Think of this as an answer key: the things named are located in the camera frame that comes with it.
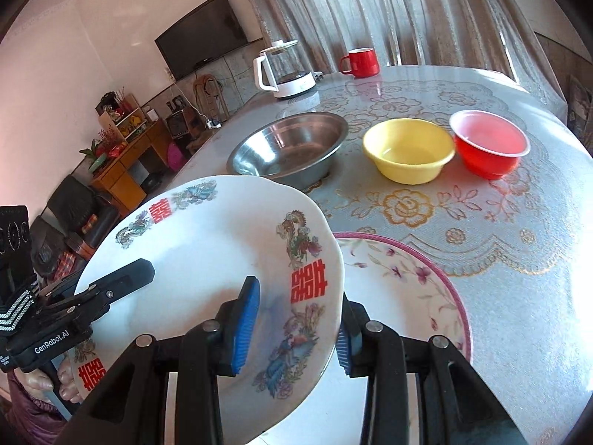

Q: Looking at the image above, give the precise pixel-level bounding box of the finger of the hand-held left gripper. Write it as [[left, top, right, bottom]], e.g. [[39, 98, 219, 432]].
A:
[[37, 260, 156, 331]]

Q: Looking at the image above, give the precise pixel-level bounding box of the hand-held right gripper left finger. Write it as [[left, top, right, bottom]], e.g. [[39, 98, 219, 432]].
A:
[[54, 276, 262, 445]]

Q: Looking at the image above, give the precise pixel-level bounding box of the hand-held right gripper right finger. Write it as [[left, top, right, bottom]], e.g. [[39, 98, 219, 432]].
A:
[[334, 299, 529, 445]]

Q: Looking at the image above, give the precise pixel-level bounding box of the white plate with red print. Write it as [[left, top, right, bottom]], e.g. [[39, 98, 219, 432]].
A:
[[62, 175, 346, 445]]

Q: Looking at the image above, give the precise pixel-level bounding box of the pink-rimmed floral plate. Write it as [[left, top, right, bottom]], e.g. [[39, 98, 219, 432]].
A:
[[252, 232, 473, 445]]

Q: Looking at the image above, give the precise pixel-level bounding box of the stainless steel bowl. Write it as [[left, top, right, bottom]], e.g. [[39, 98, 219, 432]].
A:
[[226, 112, 349, 192]]

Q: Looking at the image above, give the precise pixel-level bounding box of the yellow plastic bowl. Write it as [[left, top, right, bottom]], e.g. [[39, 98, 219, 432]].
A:
[[362, 118, 457, 185]]

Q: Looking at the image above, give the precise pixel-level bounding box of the red plastic bowl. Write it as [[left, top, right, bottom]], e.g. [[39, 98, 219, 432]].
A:
[[448, 110, 531, 181]]

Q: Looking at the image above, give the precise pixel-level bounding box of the person's left forearm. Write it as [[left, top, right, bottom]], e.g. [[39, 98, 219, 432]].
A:
[[7, 371, 75, 441]]

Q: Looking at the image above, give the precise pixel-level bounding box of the person's left hand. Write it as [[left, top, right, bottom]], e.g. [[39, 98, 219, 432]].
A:
[[21, 362, 83, 404]]

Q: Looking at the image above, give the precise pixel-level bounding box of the wooden cabinet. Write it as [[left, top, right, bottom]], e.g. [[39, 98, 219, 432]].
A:
[[88, 118, 172, 211]]

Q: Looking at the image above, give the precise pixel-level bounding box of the pink bag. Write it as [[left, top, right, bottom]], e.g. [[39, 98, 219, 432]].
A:
[[167, 141, 188, 172]]

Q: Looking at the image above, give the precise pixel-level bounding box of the red flower plant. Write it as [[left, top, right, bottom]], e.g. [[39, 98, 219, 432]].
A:
[[79, 127, 112, 163]]

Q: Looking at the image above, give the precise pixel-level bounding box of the floral lace tablecloth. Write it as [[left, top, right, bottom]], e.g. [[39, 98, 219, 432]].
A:
[[271, 76, 591, 288]]

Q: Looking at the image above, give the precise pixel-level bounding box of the small black appliance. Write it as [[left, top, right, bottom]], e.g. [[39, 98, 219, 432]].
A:
[[164, 109, 193, 137]]

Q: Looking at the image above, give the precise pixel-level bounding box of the wooden shrine shelf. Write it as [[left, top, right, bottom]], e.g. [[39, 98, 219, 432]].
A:
[[95, 90, 146, 142]]

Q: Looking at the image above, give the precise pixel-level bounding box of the wooden folding chair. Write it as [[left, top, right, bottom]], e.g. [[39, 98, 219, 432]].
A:
[[192, 73, 230, 123]]

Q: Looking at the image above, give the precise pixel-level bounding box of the white glass electric kettle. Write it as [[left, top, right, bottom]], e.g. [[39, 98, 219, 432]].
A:
[[253, 40, 318, 100]]

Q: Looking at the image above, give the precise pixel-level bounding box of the red mug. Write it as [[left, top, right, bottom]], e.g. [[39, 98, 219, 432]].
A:
[[339, 48, 382, 79]]

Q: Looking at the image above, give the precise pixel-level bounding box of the grey patterned curtain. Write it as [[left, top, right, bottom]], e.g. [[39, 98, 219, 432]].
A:
[[230, 0, 568, 116]]

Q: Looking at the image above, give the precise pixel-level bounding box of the black striped strap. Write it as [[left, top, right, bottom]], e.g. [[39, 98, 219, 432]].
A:
[[0, 283, 37, 335]]

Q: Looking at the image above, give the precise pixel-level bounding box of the black wall television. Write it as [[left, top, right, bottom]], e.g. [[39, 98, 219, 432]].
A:
[[154, 0, 249, 81]]

